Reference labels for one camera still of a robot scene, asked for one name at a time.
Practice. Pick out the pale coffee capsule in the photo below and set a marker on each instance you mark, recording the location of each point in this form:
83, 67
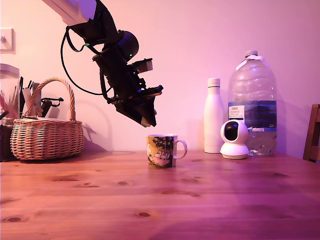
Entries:
144, 122

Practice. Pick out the cartoon printed coffee mug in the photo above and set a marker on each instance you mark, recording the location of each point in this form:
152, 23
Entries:
161, 151

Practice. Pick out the white insulated bottle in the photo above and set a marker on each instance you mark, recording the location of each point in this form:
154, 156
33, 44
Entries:
213, 120

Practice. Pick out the black hooked tool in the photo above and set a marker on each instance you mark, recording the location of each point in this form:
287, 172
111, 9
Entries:
51, 102

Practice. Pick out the white card pack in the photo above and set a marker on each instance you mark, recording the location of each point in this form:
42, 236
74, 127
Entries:
35, 96

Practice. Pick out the large clear water bottle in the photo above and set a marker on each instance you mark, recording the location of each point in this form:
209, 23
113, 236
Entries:
252, 100

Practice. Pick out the glass jar with lid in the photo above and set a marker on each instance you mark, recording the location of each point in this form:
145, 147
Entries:
8, 95

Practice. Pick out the dark woven container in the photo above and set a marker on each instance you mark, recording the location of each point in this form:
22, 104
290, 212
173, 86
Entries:
5, 142

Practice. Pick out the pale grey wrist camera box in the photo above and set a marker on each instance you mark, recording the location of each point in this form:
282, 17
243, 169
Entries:
145, 65

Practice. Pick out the small white round camera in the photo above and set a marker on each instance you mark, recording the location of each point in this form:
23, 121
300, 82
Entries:
234, 145

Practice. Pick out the white wall hook plate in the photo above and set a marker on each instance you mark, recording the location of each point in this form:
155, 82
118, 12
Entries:
7, 41

